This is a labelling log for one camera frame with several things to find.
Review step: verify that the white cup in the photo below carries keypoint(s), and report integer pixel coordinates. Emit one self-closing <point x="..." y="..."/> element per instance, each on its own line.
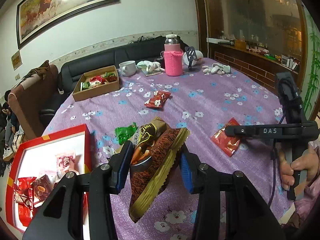
<point x="127" y="68"/>

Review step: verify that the pink white snack packet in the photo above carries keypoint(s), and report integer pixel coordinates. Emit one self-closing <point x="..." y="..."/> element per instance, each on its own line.
<point x="65" y="163"/>

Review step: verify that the brown gold snack packet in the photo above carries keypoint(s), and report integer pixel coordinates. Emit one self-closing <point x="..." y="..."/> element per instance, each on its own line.
<point x="160" y="160"/>

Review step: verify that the red flowered snack packet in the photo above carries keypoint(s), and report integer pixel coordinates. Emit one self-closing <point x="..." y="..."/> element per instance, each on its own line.
<point x="156" y="103"/>

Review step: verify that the green snack packet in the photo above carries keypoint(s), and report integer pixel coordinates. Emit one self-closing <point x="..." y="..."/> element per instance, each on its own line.
<point x="123" y="133"/>

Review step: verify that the purple floral tablecloth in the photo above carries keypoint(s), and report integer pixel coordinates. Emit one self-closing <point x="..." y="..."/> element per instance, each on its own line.
<point x="212" y="100"/>

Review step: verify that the crinkled red snack packet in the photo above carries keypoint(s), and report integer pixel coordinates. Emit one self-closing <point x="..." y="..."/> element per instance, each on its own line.
<point x="25" y="188"/>

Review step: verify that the brown jacket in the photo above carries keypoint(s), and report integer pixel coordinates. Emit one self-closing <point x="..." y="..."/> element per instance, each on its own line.
<point x="40" y="68"/>

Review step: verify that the white cloth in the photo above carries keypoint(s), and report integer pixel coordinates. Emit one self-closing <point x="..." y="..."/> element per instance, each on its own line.
<point x="152" y="67"/>

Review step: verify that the bottle with pink knitted sleeve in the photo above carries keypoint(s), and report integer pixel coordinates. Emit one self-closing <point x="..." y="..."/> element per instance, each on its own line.
<point x="172" y="62"/>

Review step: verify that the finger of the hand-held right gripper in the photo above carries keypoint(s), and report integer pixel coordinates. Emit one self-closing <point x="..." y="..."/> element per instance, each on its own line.
<point x="241" y="130"/>

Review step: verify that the black phone stand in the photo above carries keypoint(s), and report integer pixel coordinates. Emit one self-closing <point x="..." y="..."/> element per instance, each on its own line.
<point x="191" y="55"/>

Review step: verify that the brown armchair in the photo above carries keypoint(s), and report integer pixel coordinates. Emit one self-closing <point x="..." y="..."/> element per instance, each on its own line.
<point x="30" y="97"/>

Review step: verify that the small brown snack packet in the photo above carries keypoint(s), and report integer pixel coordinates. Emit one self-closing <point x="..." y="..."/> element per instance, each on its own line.
<point x="42" y="187"/>

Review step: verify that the black leather sofa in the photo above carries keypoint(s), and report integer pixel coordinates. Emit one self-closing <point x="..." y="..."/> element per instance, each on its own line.
<point x="95" y="60"/>

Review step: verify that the dark clothing heap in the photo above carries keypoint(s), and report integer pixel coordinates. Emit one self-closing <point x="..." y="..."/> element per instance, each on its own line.
<point x="145" y="40"/>

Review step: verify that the snack packets in cardboard box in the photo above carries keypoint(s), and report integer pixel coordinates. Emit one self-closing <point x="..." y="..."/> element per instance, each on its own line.
<point x="97" y="80"/>

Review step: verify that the red gift box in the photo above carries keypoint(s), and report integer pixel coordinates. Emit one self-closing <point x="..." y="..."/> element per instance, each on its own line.
<point x="37" y="155"/>

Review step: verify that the yellow wall plaque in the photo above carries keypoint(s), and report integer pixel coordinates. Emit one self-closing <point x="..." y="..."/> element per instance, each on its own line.
<point x="15" y="60"/>

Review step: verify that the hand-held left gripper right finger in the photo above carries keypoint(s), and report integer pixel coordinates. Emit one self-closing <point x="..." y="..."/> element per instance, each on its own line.
<point x="186" y="172"/>

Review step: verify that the wooden display cabinet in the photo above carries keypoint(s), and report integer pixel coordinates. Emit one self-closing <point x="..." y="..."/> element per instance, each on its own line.
<point x="250" y="17"/>

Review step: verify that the green bamboo decal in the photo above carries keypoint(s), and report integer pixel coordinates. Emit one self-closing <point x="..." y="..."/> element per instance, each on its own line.
<point x="313" y="55"/>

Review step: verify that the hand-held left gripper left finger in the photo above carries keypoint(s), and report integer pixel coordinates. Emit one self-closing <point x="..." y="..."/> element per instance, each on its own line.
<point x="125" y="165"/>

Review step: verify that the white gloves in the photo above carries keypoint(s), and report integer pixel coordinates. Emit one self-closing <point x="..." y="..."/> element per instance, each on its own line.
<point x="217" y="68"/>

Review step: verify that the framed horse painting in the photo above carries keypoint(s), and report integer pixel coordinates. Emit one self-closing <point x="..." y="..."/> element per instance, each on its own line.
<point x="62" y="2"/>

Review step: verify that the white round object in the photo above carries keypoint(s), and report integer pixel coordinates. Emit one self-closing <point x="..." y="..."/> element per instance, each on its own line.
<point x="198" y="56"/>

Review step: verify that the cardboard box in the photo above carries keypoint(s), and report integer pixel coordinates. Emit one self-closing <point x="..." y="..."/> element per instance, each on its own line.
<point x="95" y="93"/>

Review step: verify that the person's right hand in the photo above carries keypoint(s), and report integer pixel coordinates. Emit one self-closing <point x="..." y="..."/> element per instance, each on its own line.
<point x="285" y="172"/>

